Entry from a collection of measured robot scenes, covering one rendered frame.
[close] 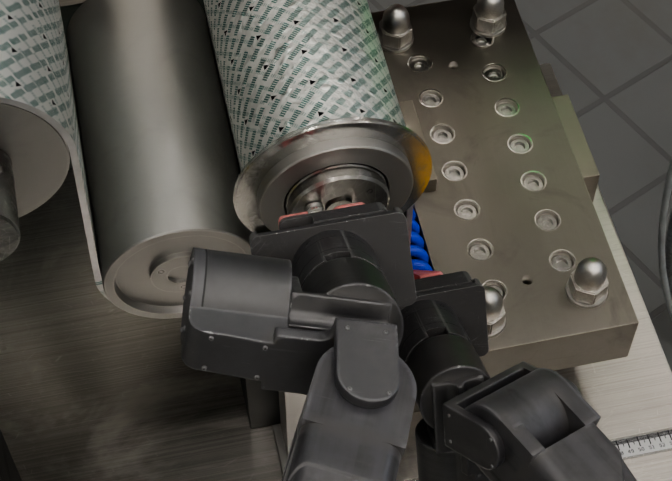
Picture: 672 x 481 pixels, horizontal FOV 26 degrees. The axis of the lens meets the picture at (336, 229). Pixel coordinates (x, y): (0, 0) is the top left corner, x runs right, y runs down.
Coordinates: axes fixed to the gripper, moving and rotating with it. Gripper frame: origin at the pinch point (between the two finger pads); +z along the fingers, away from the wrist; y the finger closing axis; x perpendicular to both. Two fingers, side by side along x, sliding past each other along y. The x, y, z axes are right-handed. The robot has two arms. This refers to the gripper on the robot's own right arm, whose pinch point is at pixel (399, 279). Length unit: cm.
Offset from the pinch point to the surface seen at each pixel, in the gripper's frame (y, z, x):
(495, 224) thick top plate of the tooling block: 10.6, 7.6, -0.3
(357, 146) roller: -4.6, -14.3, 18.8
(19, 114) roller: -26.5, -16.9, 26.0
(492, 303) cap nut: 7.1, -3.4, -1.9
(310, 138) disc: -7.7, -13.9, 19.8
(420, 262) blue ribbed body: 2.8, 4.1, -0.9
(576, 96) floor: 62, 138, -44
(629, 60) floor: 74, 144, -41
